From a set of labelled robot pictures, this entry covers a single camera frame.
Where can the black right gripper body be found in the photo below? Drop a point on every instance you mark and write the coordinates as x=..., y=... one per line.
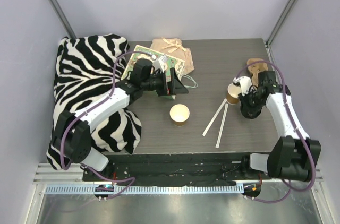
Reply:
x=248, y=108

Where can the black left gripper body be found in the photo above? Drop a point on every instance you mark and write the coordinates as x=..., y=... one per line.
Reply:
x=164, y=83

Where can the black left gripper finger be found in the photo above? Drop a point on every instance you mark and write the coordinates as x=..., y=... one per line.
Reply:
x=179, y=88
x=174, y=78

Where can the brown paper coffee cup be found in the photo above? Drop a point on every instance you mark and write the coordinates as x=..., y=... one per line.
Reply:
x=179, y=114

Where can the green illustrated paper bag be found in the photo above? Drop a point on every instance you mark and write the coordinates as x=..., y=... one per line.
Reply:
x=142, y=52

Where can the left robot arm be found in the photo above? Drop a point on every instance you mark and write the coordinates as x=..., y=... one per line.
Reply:
x=72, y=134

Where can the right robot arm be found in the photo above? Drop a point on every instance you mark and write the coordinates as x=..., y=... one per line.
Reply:
x=295, y=154

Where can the white wrapped straw left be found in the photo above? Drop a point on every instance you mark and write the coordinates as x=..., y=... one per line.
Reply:
x=214, y=117

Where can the white wrapped straw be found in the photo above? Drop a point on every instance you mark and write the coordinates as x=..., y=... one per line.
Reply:
x=214, y=117
x=221, y=126

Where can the white wrapped straw right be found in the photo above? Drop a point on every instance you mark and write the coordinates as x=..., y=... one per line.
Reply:
x=221, y=126

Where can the brown cardboard cup carrier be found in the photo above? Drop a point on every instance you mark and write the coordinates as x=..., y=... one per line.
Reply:
x=254, y=71

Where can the beige cloth pouch with ribbon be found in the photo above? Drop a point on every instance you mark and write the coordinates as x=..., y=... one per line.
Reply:
x=174, y=47

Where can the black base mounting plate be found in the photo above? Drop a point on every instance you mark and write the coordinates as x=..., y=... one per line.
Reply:
x=242, y=158

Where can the zebra print plush blanket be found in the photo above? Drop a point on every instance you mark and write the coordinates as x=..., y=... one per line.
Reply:
x=85, y=70

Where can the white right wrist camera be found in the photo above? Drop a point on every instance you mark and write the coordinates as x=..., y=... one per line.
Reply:
x=244, y=82

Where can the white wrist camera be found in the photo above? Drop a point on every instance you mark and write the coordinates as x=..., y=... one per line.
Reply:
x=160, y=63
x=244, y=82

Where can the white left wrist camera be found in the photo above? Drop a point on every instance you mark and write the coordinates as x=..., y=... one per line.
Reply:
x=160, y=63

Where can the aluminium frame rail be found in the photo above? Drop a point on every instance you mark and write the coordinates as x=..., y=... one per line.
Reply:
x=153, y=174

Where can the white slotted cable duct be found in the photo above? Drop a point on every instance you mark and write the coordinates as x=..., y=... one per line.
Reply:
x=66, y=189

